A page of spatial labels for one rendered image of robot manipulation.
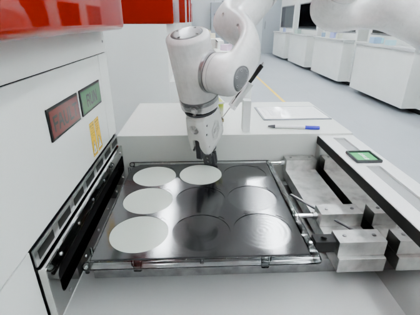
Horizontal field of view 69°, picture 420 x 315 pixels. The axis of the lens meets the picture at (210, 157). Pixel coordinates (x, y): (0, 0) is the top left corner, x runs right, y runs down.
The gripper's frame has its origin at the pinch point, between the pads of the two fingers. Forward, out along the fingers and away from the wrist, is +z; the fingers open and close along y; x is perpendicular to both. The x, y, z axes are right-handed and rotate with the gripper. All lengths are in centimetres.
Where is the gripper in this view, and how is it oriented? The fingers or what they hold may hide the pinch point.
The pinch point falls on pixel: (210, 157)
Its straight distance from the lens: 77.7
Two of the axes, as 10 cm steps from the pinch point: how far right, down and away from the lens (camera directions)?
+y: 3.7, -6.6, 6.5
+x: -9.2, -1.6, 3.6
